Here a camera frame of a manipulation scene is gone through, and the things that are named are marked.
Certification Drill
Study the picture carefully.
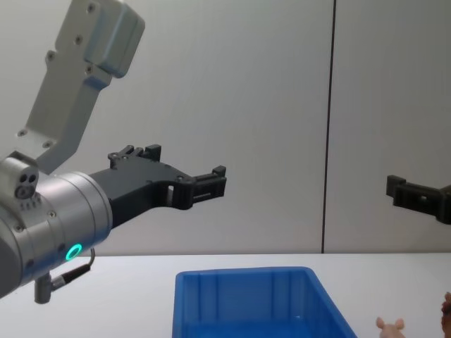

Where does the pink toy pig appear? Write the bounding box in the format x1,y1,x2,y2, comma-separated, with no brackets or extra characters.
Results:
376,316,406,338

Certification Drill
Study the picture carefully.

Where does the brown toy figure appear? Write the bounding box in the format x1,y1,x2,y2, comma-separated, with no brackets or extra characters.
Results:
439,292,451,333

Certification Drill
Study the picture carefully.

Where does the blue plastic bin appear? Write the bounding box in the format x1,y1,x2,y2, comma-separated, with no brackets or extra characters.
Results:
172,265,359,338

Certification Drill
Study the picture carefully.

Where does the thin dark cable silver plug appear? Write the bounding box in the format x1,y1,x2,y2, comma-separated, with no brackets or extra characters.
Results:
34,247,97,304

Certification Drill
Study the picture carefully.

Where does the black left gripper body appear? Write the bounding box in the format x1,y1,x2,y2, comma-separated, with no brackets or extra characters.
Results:
88,160,195,232

